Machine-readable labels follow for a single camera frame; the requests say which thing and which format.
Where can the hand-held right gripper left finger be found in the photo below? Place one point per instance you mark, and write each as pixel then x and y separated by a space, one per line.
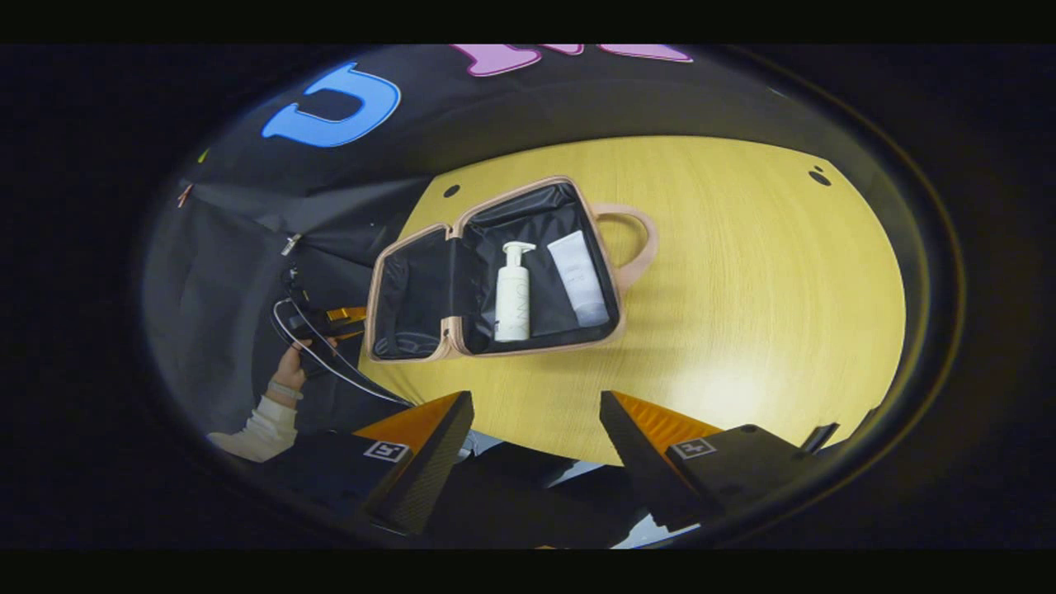
pixel 437 462

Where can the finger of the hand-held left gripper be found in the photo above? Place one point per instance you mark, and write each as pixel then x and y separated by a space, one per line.
pixel 346 314
pixel 350 332

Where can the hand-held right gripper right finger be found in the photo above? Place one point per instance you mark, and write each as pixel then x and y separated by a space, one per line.
pixel 639 462

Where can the pink suitcase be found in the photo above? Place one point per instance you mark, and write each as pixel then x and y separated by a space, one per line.
pixel 421 289

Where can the white pump bottle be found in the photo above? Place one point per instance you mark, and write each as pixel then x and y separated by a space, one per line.
pixel 513 301

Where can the white squeeze tube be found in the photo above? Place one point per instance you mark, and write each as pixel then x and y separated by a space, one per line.
pixel 579 280

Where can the silver clip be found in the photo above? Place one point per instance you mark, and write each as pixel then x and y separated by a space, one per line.
pixel 291 244

